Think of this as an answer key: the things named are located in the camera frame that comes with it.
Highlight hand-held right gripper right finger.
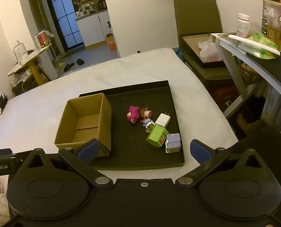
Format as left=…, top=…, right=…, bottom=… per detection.
left=175, top=140, right=267, bottom=189

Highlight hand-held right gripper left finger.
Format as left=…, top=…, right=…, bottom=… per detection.
left=22, top=139, right=114, bottom=189

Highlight brown cardboard box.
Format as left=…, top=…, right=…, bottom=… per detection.
left=54, top=93, right=112, bottom=158

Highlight pale cube toy figure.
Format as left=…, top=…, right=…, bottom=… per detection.
left=164, top=134, right=181, bottom=154

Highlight green hexagonal toy box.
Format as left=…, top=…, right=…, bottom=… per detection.
left=146, top=124, right=170, bottom=148

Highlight pink hat toy figure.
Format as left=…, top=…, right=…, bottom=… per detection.
left=127, top=106, right=140, bottom=124

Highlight blue-haired toy figure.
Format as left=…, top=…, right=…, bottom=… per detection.
left=140, top=117, right=155, bottom=133

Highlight white plug charger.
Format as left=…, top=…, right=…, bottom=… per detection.
left=155, top=112, right=171, bottom=127

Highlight brown-haired toy figure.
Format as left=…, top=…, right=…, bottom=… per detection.
left=139, top=107, right=153, bottom=119

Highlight pile of clutter under table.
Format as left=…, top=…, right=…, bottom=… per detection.
left=10, top=70, right=40, bottom=96

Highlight brown woven basket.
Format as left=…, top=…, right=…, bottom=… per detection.
left=237, top=63, right=264, bottom=86

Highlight white plastic bag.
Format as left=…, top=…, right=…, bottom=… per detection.
left=198, top=40, right=222, bottom=61

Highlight black flat box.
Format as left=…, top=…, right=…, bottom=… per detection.
left=179, top=33, right=226, bottom=69

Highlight white-framed desk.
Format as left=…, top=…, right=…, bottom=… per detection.
left=210, top=32, right=281, bottom=133

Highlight round yellow-legged table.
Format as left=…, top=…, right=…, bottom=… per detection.
left=7, top=43, right=53, bottom=86

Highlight orange cardboard box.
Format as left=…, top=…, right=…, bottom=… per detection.
left=106, top=33, right=117, bottom=51

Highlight clear water bottle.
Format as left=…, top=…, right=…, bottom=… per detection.
left=13, top=40, right=30, bottom=65

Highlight red box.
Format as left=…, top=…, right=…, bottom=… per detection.
left=35, top=30, right=55, bottom=49

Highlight white flat board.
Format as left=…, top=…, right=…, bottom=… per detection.
left=228, top=34, right=281, bottom=56

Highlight white kitchen cabinet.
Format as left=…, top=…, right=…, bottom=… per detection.
left=75, top=11, right=113, bottom=48

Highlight green plastic bag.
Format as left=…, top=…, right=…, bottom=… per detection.
left=247, top=32, right=281, bottom=60

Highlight white supplement bottle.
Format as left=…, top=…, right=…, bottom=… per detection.
left=237, top=13, right=251, bottom=38

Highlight dark glass door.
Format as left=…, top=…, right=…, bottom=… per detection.
left=44, top=0, right=85, bottom=51

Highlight olive green chair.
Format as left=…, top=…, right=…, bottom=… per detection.
left=174, top=0, right=234, bottom=81

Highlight clear desktop drawers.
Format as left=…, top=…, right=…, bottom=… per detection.
left=261, top=8, right=273, bottom=35

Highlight clear printed bag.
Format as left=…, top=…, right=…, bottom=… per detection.
left=263, top=0, right=281, bottom=51

